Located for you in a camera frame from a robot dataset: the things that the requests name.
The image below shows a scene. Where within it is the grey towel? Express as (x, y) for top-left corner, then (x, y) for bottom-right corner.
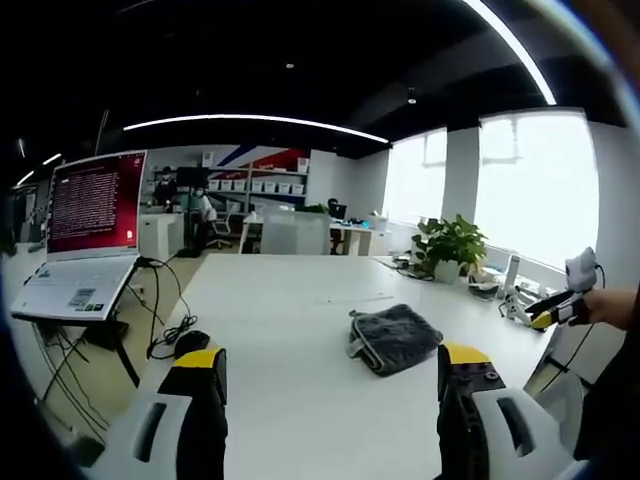
(347, 302), (445, 378)

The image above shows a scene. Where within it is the small white gadget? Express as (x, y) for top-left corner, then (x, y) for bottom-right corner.
(498, 288), (532, 322)

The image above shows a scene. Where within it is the person's dark clothed body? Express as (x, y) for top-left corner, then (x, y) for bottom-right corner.
(572, 324), (640, 464)

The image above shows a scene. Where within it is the bright window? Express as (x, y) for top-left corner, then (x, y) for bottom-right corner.
(382, 107), (602, 274)

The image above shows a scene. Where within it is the black laptop stand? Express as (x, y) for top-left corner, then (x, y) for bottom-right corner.
(29, 299), (142, 401)

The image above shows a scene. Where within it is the black power adapter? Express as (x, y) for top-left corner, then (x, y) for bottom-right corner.
(172, 329), (212, 360)

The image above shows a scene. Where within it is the green potted plant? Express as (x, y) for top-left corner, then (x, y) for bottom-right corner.
(410, 213), (490, 285)

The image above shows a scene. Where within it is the white cabinet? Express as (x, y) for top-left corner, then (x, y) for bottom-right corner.
(138, 212), (187, 262)

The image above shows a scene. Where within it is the white laptop with red screen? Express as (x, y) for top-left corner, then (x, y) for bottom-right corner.
(9, 148), (150, 329)

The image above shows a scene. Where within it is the white office chair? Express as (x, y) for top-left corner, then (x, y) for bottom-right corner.
(205, 203), (236, 250)

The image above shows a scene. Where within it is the long ceiling light strip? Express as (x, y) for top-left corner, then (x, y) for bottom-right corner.
(121, 113), (392, 147)
(460, 0), (559, 107)

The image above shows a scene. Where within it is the black monitor on stand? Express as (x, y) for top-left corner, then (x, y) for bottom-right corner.
(174, 165), (211, 257)

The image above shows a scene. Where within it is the white office desk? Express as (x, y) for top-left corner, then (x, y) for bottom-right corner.
(237, 212), (374, 257)

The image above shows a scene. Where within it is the shelf with white boxes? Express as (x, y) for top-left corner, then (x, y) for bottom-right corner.
(205, 148), (311, 204)

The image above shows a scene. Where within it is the black laptop power cable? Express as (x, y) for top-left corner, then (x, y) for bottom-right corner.
(135, 255), (200, 362)

